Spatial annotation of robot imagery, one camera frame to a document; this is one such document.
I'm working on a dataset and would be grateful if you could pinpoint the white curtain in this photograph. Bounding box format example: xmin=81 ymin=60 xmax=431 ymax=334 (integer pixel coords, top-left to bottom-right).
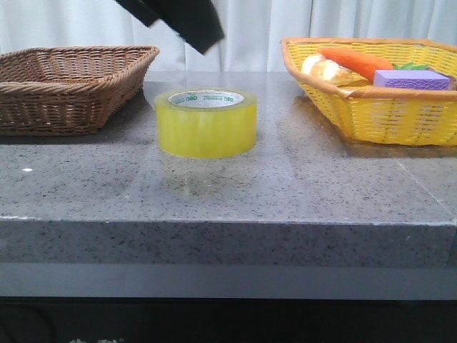
xmin=1 ymin=0 xmax=456 ymax=71

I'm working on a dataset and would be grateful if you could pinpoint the orange toy carrot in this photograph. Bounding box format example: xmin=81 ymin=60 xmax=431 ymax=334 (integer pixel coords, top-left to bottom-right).
xmin=318 ymin=46 xmax=394 ymax=82

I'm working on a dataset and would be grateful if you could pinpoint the brown wicker basket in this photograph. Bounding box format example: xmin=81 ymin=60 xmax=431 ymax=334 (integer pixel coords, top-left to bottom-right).
xmin=1 ymin=46 xmax=160 ymax=136

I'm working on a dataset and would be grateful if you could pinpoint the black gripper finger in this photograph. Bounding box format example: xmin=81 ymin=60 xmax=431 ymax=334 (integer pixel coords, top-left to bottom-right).
xmin=156 ymin=0 xmax=224 ymax=55
xmin=116 ymin=0 xmax=167 ymax=27

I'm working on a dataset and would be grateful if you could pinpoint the purple sponge block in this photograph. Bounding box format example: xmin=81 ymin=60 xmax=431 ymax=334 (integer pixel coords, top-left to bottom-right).
xmin=373 ymin=69 xmax=451 ymax=91

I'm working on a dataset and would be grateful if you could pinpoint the toy bread roll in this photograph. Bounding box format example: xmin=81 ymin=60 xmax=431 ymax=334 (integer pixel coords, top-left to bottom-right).
xmin=301 ymin=54 xmax=367 ymax=86

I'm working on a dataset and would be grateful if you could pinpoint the yellow woven basket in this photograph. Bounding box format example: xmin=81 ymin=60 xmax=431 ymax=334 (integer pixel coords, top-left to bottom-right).
xmin=281 ymin=37 xmax=456 ymax=146

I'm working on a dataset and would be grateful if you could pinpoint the brown object in basket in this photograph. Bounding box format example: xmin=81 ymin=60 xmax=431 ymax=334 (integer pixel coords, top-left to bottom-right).
xmin=448 ymin=75 xmax=457 ymax=91

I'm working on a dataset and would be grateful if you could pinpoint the yellow packing tape roll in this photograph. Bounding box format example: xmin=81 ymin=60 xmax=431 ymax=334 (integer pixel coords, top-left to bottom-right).
xmin=154 ymin=88 xmax=258 ymax=159

